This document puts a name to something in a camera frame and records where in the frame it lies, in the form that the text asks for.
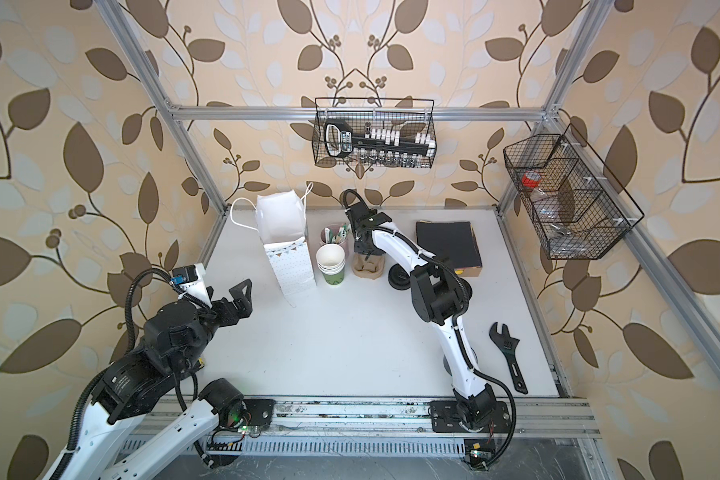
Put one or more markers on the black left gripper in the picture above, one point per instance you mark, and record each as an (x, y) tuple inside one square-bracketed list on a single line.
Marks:
[(243, 305)]

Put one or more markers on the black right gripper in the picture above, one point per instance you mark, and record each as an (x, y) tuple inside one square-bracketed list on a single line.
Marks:
[(359, 248)]

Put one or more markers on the white paper gift bag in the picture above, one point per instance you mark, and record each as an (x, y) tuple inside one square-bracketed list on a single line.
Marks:
[(281, 224)]

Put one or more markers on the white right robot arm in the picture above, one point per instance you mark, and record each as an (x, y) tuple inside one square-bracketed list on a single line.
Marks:
[(440, 298)]

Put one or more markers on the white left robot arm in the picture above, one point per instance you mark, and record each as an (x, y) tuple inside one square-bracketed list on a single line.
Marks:
[(119, 398)]

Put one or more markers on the pink cup of sachets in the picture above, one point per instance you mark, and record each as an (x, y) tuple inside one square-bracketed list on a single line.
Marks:
[(338, 234)]

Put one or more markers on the stack of pulp cup carriers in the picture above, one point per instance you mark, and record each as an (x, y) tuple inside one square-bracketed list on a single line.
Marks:
[(368, 266)]

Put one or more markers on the stack of paper cups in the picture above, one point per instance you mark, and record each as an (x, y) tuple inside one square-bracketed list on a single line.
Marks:
[(331, 261)]

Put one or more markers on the stack of black cup lids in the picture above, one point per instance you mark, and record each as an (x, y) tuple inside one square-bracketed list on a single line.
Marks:
[(398, 278)]

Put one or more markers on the black socket set rack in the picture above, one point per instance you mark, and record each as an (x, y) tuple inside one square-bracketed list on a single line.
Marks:
[(341, 141)]

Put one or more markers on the stack of coloured napkins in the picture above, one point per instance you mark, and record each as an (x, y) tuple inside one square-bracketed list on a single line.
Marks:
[(449, 243)]

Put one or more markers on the cardboard napkin box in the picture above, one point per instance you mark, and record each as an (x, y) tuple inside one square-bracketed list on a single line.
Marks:
[(450, 246)]

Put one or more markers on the grey tape roll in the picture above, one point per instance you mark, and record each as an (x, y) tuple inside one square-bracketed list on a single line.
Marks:
[(446, 366)]

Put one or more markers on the plastic bottle red cap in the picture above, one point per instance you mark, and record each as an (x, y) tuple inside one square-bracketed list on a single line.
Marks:
[(545, 203)]

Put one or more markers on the black adjustable wrench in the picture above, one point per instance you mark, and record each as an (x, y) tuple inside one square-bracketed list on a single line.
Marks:
[(507, 344)]

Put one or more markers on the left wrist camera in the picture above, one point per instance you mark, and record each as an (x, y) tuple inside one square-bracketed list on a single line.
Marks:
[(188, 282)]

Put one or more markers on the black wire basket centre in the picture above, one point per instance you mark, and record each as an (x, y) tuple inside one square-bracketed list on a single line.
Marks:
[(408, 114)]

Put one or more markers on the black wire basket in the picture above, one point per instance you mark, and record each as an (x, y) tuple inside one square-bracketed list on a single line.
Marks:
[(594, 216), (408, 114)]

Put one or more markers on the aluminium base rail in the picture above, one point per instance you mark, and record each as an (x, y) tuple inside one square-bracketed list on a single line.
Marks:
[(395, 427)]

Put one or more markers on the black wire basket right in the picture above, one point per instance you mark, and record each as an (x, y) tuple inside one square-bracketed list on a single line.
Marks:
[(594, 216)]

